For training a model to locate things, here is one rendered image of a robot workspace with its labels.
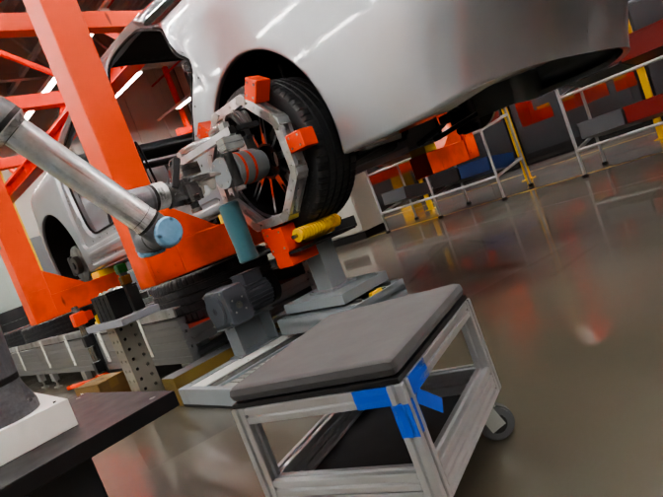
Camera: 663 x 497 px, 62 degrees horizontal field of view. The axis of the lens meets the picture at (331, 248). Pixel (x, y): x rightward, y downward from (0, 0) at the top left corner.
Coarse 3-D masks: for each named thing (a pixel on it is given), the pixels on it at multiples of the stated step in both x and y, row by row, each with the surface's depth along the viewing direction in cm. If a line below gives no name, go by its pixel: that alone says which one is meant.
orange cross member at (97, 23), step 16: (0, 16) 405; (16, 16) 412; (96, 16) 454; (112, 16) 464; (128, 16) 474; (0, 32) 404; (16, 32) 412; (32, 32) 421; (96, 32) 460; (112, 32) 472
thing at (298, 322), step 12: (384, 288) 235; (396, 288) 239; (360, 300) 225; (372, 300) 228; (384, 300) 233; (300, 312) 253; (312, 312) 244; (324, 312) 239; (336, 312) 225; (288, 324) 250; (300, 324) 244; (312, 324) 239
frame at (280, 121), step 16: (240, 96) 221; (224, 112) 231; (256, 112) 217; (272, 112) 213; (288, 128) 214; (208, 160) 248; (288, 160) 213; (304, 160) 215; (304, 176) 216; (224, 192) 248; (288, 192) 219; (288, 208) 222; (256, 224) 239; (272, 224) 232
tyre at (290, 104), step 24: (288, 96) 216; (312, 96) 223; (312, 120) 215; (336, 144) 221; (312, 168) 218; (336, 168) 223; (312, 192) 222; (336, 192) 229; (264, 216) 248; (312, 216) 228
